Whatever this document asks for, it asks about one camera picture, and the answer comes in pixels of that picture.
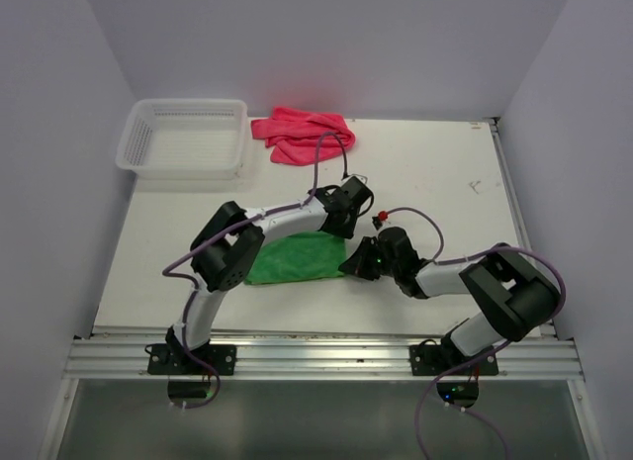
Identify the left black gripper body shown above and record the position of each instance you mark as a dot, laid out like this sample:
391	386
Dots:
347	228

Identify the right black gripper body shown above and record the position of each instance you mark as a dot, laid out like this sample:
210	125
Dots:
390	268

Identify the green towel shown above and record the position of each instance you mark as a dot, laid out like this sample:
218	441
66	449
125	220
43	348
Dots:
301	257

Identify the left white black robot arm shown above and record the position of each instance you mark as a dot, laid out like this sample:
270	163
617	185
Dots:
224	251

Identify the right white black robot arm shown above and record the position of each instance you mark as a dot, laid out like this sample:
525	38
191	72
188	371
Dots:
512	295

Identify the pink towel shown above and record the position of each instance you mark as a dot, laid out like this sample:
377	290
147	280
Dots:
292	135

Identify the white plastic basket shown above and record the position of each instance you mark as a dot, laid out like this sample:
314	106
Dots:
184	139

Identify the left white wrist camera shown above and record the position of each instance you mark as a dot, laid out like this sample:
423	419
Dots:
362	178

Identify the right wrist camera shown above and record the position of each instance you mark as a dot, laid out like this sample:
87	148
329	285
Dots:
379	220

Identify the aluminium mounting rail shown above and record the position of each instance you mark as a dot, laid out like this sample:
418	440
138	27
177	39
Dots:
309	356

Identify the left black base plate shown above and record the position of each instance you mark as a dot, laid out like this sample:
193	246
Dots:
163	362

